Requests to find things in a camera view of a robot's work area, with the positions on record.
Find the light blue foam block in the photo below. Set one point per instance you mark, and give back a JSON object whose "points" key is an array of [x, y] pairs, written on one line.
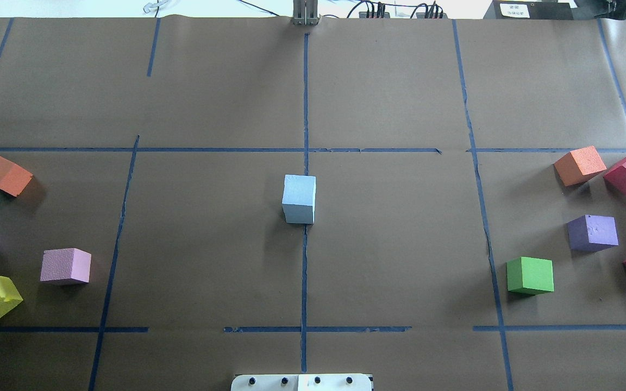
{"points": [[299, 192], [300, 216]]}

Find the black power strip left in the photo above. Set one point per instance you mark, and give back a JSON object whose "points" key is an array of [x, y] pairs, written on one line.
{"points": [[370, 10]]}

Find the black power strip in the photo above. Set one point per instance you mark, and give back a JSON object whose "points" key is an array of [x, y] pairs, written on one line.
{"points": [[429, 11], [370, 10]]}

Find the black power strip right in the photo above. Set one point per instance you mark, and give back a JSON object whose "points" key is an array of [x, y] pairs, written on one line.
{"points": [[429, 11]]}

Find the green foam block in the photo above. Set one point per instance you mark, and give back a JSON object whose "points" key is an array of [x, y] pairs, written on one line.
{"points": [[530, 276]]}

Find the pink foam block left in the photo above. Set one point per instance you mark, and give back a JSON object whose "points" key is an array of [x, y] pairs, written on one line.
{"points": [[65, 266]]}

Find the black box with label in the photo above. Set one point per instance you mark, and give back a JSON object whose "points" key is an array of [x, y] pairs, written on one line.
{"points": [[528, 10]]}

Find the orange foam block right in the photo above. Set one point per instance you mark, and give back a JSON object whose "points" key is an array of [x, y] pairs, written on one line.
{"points": [[579, 166]]}

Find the orange foam block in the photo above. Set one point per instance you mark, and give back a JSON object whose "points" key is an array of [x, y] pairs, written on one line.
{"points": [[13, 178], [579, 166]]}

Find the purple foam block right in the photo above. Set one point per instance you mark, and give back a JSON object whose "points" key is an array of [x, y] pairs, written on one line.
{"points": [[592, 233]]}

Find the orange foam block left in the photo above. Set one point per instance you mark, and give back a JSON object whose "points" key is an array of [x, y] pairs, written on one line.
{"points": [[13, 178]]}

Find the aluminium frame post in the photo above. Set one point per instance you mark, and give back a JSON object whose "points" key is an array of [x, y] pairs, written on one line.
{"points": [[305, 13]]}

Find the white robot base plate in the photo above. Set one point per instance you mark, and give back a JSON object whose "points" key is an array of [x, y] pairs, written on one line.
{"points": [[334, 381]]}

